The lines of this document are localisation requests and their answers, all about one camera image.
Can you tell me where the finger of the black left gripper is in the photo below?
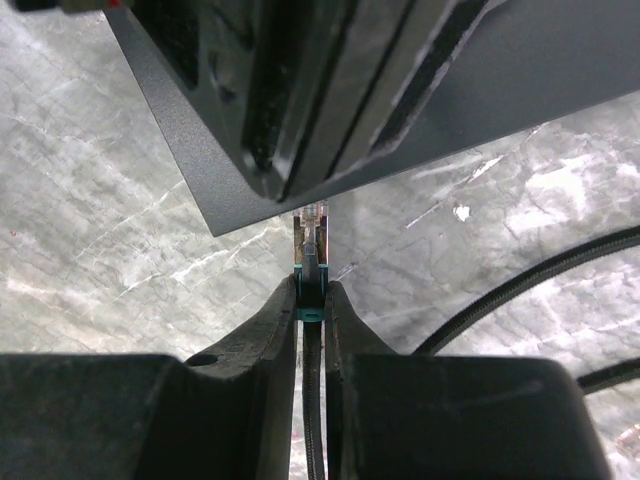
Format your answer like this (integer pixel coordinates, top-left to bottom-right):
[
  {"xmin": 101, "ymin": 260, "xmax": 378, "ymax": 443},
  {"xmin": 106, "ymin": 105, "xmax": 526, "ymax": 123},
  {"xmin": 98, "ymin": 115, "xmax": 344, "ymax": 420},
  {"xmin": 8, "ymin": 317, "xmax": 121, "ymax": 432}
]
[
  {"xmin": 241, "ymin": 1, "xmax": 410, "ymax": 200},
  {"xmin": 325, "ymin": 1, "xmax": 495, "ymax": 180}
]

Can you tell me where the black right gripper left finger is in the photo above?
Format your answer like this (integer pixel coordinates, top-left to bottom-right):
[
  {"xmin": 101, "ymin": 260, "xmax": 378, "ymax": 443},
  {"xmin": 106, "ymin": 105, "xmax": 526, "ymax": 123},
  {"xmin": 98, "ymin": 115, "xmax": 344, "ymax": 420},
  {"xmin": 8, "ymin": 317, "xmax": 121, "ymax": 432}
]
[{"xmin": 1, "ymin": 278, "xmax": 297, "ymax": 479}]

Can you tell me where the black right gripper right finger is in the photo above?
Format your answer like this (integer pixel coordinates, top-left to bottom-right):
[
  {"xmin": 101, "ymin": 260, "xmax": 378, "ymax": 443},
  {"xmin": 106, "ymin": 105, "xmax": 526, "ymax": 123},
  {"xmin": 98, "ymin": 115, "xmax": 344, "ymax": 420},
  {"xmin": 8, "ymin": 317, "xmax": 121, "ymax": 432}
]
[{"xmin": 325, "ymin": 282, "xmax": 611, "ymax": 479}]

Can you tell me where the black network switch box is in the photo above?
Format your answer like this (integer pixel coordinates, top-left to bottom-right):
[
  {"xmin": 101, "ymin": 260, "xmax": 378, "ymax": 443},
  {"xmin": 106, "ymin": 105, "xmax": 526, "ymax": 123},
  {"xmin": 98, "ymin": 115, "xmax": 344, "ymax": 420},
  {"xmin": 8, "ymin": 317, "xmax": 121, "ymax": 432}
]
[{"xmin": 105, "ymin": 1, "xmax": 639, "ymax": 236}]

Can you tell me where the black ethernet cable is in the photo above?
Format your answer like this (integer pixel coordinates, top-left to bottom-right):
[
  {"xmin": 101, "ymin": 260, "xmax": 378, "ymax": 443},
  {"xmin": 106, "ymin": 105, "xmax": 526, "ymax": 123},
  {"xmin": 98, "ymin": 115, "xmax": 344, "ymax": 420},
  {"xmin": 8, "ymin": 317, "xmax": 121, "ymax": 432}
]
[{"xmin": 291, "ymin": 199, "xmax": 640, "ymax": 480}]

